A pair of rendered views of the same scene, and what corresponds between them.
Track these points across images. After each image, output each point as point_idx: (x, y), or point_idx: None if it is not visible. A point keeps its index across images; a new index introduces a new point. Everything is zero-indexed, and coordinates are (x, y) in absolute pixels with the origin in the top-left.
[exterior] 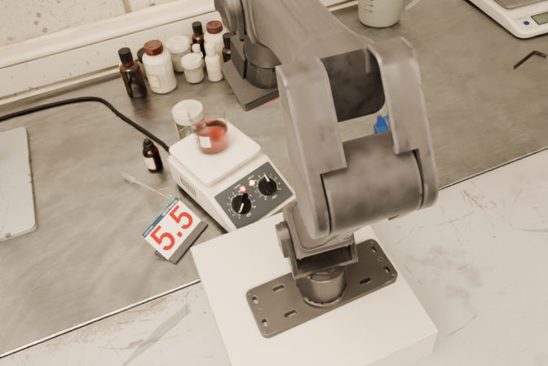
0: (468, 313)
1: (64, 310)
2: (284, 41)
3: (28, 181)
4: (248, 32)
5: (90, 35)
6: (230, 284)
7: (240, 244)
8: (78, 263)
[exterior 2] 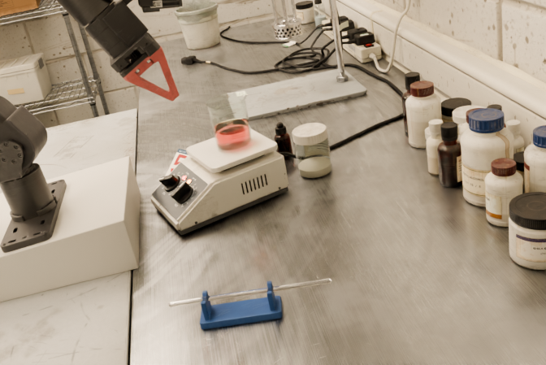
0: None
1: (153, 147)
2: None
3: (289, 106)
4: None
5: (455, 56)
6: (81, 176)
7: (111, 175)
8: (191, 144)
